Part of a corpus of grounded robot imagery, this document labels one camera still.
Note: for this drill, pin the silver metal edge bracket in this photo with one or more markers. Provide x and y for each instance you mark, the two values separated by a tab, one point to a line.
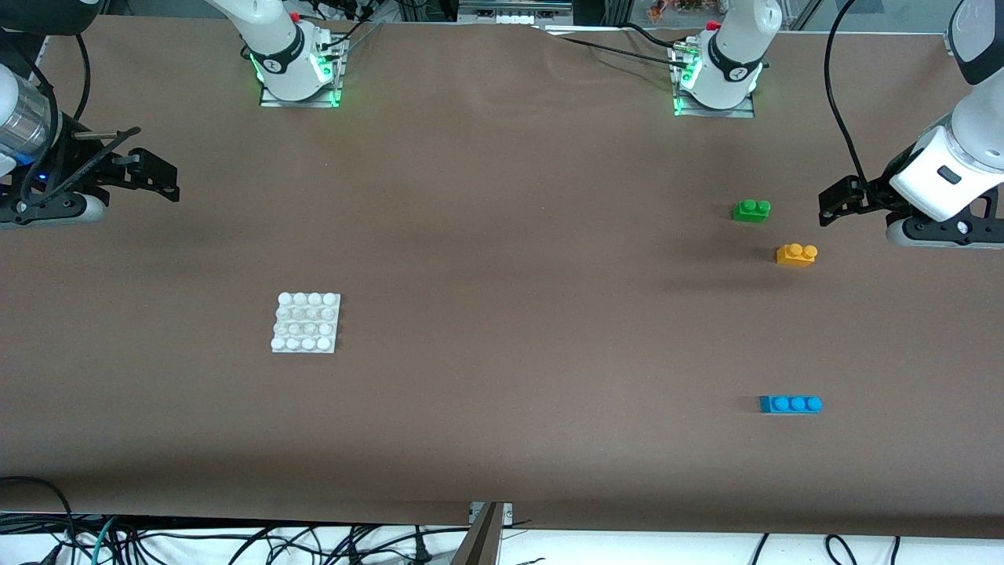
475	512

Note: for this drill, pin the brown table cover sheet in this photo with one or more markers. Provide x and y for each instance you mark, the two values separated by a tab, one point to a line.
502	196

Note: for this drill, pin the orange red clutter pile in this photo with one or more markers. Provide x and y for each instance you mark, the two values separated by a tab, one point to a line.
667	9

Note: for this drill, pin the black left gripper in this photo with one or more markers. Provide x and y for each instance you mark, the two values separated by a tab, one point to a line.
873	193

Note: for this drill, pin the dark metal beam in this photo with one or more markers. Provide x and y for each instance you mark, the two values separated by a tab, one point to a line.
480	545

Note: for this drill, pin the green two-stud block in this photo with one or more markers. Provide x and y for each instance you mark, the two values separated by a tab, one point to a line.
751	211

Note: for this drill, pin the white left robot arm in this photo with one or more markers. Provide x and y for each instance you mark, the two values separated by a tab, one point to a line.
737	47

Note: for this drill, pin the small white studded strip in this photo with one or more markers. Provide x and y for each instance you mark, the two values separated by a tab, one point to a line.
515	19

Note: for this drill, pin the yellow two-stud block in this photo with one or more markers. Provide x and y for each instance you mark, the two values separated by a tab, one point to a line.
796	256

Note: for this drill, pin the aluminium frame rail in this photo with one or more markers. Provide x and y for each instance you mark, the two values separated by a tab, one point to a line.
471	8

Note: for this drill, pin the white studded base plate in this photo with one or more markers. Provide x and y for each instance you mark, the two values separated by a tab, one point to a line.
306	323

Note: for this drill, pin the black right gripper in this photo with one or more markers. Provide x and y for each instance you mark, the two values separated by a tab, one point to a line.
72	161

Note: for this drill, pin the blue three-stud block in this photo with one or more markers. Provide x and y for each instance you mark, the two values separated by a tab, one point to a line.
791	405

